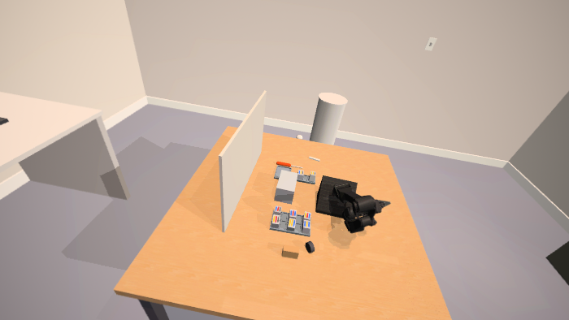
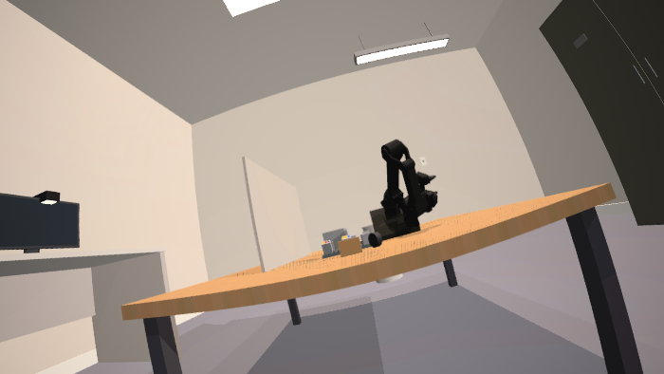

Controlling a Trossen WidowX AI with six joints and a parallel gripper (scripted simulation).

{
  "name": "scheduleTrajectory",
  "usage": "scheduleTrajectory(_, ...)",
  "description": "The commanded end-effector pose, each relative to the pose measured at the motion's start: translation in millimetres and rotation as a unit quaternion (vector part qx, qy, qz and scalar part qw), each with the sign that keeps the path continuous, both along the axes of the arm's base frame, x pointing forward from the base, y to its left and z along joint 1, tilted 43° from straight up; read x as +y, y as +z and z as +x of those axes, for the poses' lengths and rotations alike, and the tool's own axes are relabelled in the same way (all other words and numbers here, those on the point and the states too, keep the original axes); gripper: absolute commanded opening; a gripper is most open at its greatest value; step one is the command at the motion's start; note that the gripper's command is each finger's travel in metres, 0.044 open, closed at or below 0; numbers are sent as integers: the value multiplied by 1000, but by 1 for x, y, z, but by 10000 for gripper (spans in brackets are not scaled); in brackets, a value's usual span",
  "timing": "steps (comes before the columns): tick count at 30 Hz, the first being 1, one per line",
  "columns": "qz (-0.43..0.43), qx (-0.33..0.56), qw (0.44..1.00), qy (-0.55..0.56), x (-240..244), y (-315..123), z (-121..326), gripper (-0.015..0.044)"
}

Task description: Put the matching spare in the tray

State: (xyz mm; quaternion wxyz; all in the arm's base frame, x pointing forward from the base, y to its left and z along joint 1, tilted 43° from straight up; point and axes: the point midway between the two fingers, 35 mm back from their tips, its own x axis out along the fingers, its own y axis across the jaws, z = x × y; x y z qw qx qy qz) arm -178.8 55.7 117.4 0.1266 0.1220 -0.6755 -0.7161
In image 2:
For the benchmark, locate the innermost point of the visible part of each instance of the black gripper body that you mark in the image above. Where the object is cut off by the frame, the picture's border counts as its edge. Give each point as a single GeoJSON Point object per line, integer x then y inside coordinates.
{"type": "Point", "coordinates": [423, 180]}

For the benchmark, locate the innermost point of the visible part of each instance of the grey slotted rack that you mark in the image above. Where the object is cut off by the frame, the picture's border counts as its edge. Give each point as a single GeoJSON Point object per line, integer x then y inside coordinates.
{"type": "Point", "coordinates": [338, 252]}

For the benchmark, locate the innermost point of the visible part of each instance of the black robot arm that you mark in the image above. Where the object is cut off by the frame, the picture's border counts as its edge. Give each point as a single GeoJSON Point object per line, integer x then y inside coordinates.
{"type": "Point", "coordinates": [416, 203]}

